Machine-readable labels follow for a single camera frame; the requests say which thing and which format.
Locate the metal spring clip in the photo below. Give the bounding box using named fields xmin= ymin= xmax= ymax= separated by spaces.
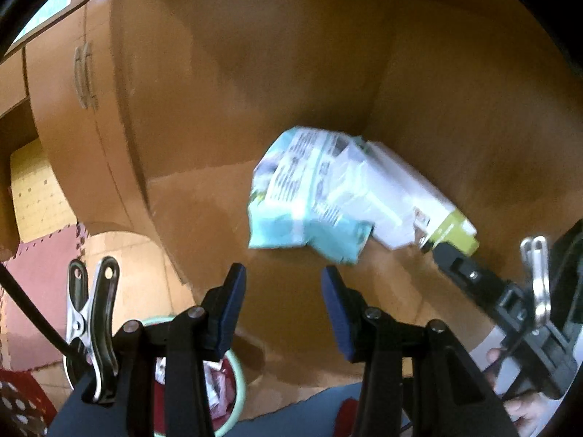
xmin=520 ymin=236 xmax=554 ymax=328
xmin=64 ymin=256 xmax=120 ymax=403

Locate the person's right hand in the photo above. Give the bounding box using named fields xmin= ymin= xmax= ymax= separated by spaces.
xmin=483 ymin=348 xmax=566 ymax=437

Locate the wooden side cabinet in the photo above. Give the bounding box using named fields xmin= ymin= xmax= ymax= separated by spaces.
xmin=0 ymin=50 xmax=39 ymax=251

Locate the yellow grid mat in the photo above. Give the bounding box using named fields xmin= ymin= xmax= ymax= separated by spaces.
xmin=9 ymin=139 xmax=83 ymax=244

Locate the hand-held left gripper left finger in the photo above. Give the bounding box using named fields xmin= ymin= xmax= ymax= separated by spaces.
xmin=111 ymin=261 xmax=247 ymax=437

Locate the white green cardboard box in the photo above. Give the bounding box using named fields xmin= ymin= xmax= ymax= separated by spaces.
xmin=351 ymin=139 xmax=480 ymax=256

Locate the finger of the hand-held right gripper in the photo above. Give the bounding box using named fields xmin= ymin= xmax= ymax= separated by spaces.
xmin=433 ymin=242 xmax=515 ymax=319

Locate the red slipper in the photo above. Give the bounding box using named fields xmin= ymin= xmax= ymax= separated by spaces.
xmin=336 ymin=398 xmax=365 ymax=437

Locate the teal printed plastic package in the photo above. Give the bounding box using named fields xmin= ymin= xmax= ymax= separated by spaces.
xmin=247 ymin=126 xmax=376 ymax=265

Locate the cabinet door handle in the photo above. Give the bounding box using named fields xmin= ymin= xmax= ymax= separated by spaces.
xmin=73 ymin=46 xmax=89 ymax=110

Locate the red bin with green rim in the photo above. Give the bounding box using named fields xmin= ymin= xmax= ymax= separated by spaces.
xmin=61 ymin=316 xmax=249 ymax=437

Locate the round wooden table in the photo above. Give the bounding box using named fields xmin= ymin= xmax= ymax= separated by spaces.
xmin=23 ymin=0 xmax=583 ymax=420

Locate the black cable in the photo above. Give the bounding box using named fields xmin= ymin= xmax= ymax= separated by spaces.
xmin=0 ymin=261 xmax=80 ymax=360

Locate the pink foam mat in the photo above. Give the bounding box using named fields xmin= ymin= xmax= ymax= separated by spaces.
xmin=0 ymin=221 xmax=94 ymax=371

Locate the blue foam mat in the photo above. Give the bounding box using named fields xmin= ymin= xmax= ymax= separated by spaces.
xmin=237 ymin=380 xmax=379 ymax=437

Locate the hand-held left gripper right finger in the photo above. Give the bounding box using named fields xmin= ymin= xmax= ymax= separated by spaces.
xmin=321 ymin=265 xmax=520 ymax=437

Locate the pink white plastic package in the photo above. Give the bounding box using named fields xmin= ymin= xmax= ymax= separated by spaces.
xmin=155 ymin=357 xmax=238 ymax=424

